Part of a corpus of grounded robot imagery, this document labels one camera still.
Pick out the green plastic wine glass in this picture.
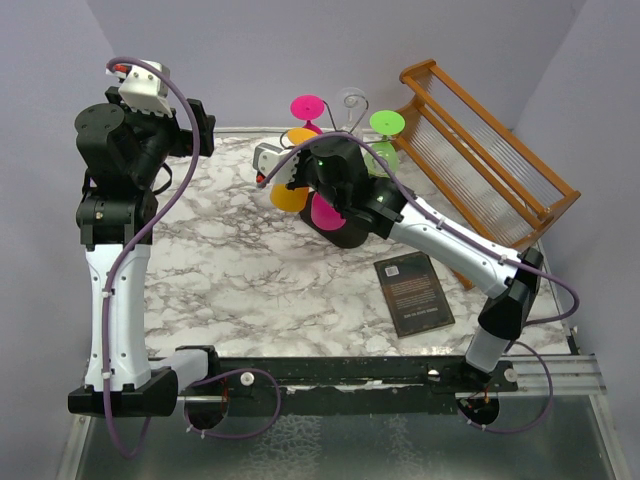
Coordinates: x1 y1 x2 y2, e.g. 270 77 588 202
369 110 406 173

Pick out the black mounting rail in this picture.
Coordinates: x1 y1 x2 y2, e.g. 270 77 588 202
178 356 518 417

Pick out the clear wine glass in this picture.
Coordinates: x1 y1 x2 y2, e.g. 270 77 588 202
338 87 369 140

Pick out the black book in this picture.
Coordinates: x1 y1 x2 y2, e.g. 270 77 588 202
374 252 455 338

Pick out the orange plastic wine glass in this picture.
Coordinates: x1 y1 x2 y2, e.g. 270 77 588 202
270 127 317 213

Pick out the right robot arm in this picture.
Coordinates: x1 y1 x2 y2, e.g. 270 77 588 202
291 134 543 391

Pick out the pink wine glass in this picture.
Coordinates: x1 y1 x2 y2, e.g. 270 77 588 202
290 95 325 134
310 192 346 231

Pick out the wooden dish rack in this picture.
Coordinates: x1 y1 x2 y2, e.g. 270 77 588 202
389 58 583 291

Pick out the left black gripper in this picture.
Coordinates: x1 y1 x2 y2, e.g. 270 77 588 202
107 86 214 185

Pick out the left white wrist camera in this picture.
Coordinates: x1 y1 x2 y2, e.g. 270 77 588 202
106 64 174 118

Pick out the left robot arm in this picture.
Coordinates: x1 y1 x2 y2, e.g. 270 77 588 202
68 87 221 417

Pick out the metal wine glass rack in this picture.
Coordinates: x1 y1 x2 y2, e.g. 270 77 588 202
279 95 381 250

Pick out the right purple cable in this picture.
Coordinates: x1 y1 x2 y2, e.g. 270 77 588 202
255 132 582 435

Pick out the pink wine glass front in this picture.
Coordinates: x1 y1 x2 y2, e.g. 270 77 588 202
290 95 325 134

